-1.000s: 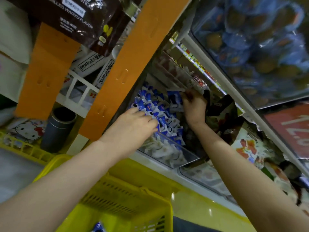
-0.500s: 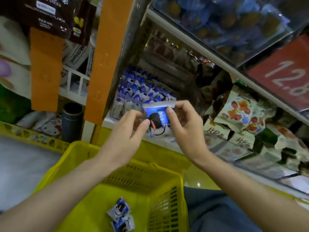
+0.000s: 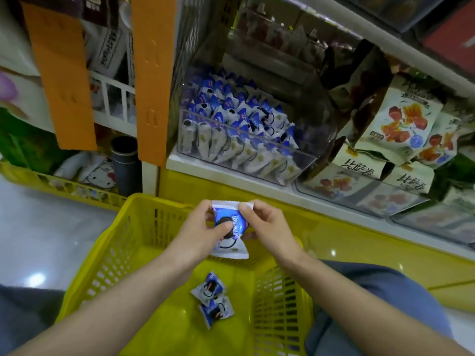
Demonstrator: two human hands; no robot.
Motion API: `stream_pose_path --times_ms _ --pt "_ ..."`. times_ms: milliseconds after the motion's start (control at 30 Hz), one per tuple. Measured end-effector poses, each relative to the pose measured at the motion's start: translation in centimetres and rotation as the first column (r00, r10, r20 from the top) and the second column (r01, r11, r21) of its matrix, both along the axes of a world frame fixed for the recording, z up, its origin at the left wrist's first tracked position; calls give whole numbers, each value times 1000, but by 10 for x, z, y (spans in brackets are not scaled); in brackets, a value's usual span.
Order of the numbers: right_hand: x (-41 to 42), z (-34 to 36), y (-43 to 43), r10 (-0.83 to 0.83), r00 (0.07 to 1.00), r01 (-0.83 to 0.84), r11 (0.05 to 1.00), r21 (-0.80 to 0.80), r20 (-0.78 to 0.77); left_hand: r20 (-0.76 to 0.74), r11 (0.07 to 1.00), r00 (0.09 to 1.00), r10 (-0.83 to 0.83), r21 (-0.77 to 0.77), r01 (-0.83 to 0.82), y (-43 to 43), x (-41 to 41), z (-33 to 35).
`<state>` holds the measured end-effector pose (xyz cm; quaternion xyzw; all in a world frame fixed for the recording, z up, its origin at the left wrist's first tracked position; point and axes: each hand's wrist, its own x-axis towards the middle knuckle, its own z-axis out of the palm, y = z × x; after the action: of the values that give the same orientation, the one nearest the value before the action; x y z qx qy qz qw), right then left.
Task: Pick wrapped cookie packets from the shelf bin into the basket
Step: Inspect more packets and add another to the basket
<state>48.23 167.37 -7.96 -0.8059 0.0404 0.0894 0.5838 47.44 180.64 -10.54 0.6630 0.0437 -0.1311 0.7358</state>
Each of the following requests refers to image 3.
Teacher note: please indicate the white cartoon print packet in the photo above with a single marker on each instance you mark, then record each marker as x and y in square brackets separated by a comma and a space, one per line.
[98, 174]

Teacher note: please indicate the person's right forearm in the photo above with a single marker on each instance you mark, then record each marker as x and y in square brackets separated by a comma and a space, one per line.
[364, 311]

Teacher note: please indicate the row of fruit print bags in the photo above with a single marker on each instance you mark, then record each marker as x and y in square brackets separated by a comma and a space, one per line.
[397, 122]

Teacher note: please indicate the person's left hand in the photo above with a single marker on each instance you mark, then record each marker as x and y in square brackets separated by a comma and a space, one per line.
[197, 237]

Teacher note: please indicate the yellow plastic shopping basket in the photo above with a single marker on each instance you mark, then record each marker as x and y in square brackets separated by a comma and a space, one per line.
[141, 307]

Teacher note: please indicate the white card packet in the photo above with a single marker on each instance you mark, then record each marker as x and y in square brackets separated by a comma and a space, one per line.
[108, 48]

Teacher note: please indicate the red price sign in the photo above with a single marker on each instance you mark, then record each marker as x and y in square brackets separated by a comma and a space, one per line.
[453, 37]

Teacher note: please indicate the green snack bags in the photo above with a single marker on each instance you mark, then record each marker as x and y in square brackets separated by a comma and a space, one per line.
[30, 148]

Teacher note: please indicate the orange shelf post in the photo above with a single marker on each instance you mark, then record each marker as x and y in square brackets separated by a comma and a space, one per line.
[152, 77]

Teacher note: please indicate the orange hanging strip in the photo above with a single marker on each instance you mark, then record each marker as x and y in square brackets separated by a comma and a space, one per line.
[59, 77]

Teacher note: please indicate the pile of blue snack packets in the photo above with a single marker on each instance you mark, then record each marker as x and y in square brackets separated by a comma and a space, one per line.
[237, 118]

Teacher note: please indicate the purple white snack bag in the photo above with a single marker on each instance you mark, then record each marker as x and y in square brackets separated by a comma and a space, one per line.
[15, 44]
[22, 100]

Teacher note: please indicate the row of small brown packets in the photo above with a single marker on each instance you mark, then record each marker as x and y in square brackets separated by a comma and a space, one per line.
[289, 33]

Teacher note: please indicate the person's left forearm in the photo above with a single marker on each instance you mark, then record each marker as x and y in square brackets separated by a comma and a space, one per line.
[96, 311]

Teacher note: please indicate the clear plastic bin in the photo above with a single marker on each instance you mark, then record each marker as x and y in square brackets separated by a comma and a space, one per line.
[319, 107]
[356, 196]

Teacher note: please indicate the yellow floor basket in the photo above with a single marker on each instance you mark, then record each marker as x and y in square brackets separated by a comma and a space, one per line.
[59, 187]

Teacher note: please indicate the grey trousers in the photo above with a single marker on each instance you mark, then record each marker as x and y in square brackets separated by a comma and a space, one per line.
[386, 307]

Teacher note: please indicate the store shelf with yellow base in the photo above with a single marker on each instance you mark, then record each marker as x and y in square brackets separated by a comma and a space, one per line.
[401, 255]

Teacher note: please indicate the dark grey cylinder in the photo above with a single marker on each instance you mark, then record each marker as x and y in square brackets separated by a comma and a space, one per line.
[126, 165]

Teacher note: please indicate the person's right hand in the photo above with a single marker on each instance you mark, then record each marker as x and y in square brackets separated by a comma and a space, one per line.
[274, 230]

